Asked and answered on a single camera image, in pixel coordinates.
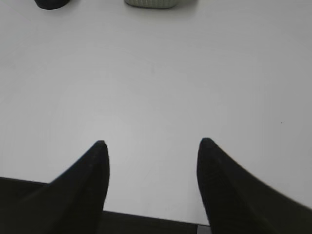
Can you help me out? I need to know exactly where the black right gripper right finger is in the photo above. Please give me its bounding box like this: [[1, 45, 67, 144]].
[[196, 138, 312, 234]]

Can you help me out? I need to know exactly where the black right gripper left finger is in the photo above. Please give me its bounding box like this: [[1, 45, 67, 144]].
[[0, 140, 110, 234]]

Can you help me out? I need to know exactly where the black mesh pen holder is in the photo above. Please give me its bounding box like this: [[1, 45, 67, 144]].
[[35, 0, 70, 10]]

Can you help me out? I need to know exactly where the pale green woven basket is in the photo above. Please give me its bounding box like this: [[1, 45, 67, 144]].
[[125, 0, 179, 9]]

